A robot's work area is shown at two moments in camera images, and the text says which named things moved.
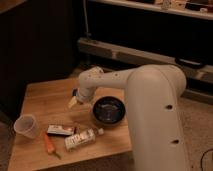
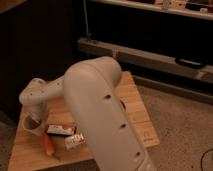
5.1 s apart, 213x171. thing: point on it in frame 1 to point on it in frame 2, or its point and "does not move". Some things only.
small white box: x=59 y=130 does not move
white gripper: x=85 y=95 to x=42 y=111
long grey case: x=131 y=57 does not move
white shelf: x=187 y=12 does not move
